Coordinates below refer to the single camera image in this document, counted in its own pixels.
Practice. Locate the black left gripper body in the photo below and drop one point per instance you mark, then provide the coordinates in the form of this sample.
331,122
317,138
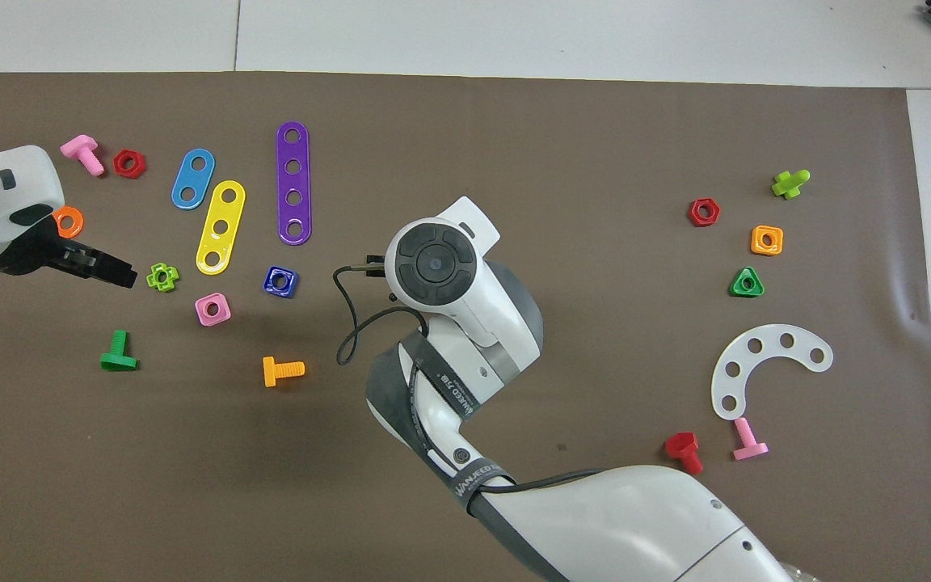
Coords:
33,250

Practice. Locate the blue square nut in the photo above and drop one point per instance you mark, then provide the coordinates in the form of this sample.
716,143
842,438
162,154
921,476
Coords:
270,288

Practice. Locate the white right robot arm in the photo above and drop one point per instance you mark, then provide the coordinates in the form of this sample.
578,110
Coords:
595,525

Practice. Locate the lime green cross nut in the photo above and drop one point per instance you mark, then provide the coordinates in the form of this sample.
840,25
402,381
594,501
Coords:
152,280

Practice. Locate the orange heart plate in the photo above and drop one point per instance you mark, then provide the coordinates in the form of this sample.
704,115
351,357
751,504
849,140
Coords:
78,217

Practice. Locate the dark green plastic bolt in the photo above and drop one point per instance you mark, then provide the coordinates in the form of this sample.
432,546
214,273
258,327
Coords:
118,349

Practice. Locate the red hexagon nut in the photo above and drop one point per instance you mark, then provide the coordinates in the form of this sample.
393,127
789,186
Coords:
714,217
141,166

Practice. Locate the pink plastic bolt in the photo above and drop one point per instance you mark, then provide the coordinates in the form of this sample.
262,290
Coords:
77,148
744,436

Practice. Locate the blue two-hole plate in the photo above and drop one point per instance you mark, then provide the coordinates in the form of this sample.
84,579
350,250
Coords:
193,179

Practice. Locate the pink square nut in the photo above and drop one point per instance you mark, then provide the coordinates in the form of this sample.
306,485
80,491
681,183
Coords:
224,318

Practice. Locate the yellow three-hole plate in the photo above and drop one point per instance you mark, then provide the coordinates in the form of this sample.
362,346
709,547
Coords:
225,211

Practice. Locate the orange plastic bolt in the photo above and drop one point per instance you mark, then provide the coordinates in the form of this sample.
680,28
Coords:
271,372

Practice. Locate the purple four-hole plate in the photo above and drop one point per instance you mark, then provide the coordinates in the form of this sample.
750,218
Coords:
293,183

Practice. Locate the brown table mat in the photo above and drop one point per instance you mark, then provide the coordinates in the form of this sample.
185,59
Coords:
595,162

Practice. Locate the red plastic bolt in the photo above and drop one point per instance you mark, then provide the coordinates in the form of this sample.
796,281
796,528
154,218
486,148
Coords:
682,444

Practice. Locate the green triangle nut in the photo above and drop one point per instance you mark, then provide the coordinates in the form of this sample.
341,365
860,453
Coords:
736,291

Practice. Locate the orange square nut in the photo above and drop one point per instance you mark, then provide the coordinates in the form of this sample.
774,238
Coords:
756,249

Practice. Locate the white curved five-hole plate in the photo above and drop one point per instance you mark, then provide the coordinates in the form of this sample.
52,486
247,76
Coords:
771,341

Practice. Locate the lime green cross-head bolt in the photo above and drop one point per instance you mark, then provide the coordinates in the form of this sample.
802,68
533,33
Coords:
789,186

